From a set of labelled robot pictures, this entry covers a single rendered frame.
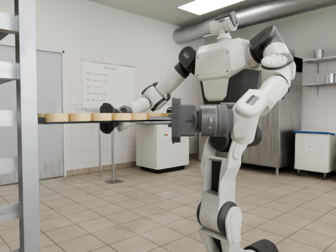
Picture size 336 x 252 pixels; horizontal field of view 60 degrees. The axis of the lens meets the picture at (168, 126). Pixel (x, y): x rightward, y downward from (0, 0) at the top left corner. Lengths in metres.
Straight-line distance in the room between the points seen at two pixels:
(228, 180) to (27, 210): 0.91
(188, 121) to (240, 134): 0.15
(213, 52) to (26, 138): 0.91
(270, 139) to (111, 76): 3.03
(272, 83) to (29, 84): 0.65
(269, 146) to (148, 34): 3.22
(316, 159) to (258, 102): 4.45
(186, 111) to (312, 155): 4.53
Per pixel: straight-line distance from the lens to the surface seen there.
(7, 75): 0.63
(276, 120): 5.14
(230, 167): 1.28
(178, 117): 0.77
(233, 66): 1.24
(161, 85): 1.53
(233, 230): 1.34
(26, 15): 0.63
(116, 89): 5.58
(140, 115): 0.80
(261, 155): 5.32
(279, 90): 0.91
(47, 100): 5.06
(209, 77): 1.30
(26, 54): 0.61
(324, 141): 5.14
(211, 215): 1.33
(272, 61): 0.98
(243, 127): 0.79
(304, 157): 5.27
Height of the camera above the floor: 1.06
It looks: 3 degrees down
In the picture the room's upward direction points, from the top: straight up
